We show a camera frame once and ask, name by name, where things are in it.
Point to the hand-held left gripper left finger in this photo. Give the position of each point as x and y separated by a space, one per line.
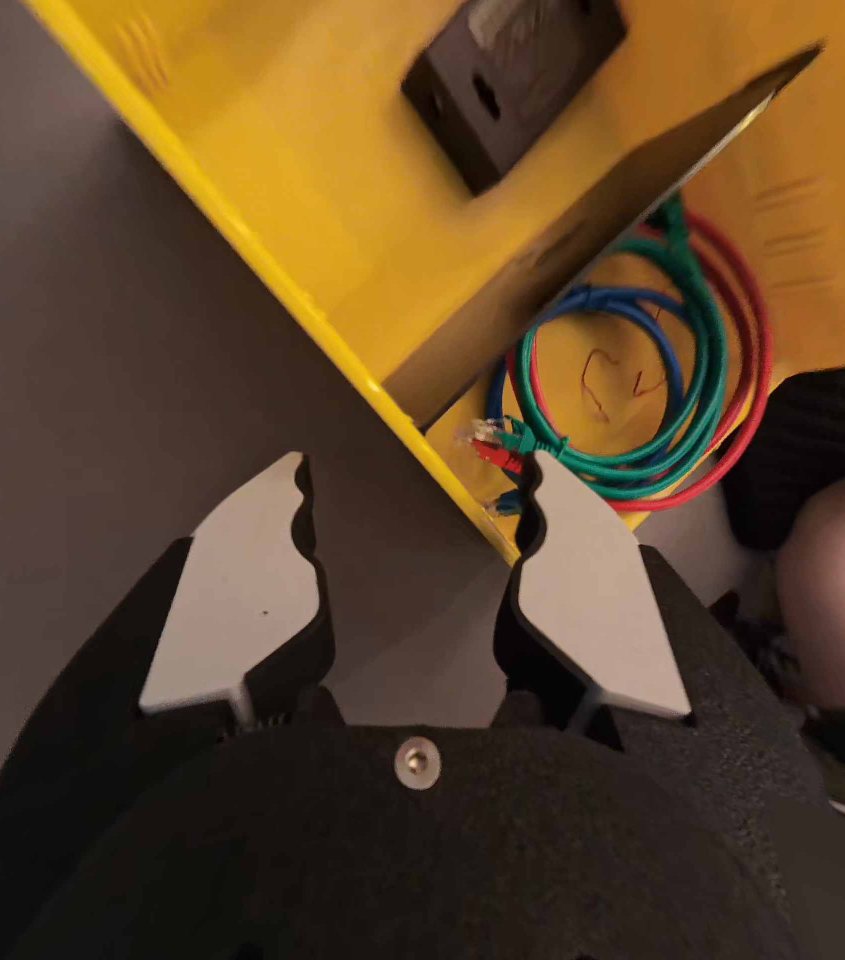
242 600

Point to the yellow plastic bin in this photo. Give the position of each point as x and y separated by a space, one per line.
280 150

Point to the black network switch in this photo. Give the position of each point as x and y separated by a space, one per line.
482 97

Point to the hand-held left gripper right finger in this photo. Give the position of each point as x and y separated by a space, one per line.
595 607

